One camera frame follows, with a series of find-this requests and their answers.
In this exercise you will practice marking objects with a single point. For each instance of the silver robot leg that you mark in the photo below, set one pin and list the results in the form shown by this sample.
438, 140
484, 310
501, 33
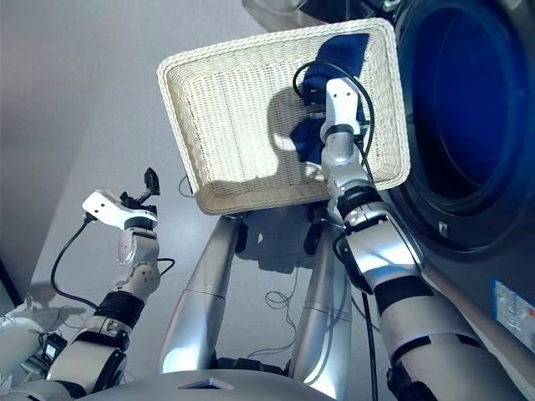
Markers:
196, 301
322, 301

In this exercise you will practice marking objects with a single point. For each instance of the blue white energy label sticker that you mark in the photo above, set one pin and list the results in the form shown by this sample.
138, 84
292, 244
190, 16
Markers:
514, 305

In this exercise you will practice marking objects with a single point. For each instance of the metal door hinge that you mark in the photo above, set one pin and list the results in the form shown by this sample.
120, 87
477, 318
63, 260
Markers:
393, 4

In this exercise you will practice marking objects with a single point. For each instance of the grey washing machine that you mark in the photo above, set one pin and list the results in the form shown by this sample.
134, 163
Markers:
455, 267

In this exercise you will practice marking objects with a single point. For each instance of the pale woven basket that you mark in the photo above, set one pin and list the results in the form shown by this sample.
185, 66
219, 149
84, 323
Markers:
234, 125

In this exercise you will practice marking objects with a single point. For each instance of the navy blue garment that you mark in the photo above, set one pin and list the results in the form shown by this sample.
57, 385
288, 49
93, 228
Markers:
338, 54

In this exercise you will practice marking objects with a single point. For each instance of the black power adapter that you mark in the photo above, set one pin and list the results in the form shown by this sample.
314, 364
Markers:
55, 346

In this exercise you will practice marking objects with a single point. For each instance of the silver robot torso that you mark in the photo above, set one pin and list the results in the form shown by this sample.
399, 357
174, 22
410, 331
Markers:
259, 388

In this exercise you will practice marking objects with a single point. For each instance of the white rounded object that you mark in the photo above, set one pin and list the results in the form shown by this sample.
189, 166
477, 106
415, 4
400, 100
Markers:
16, 334

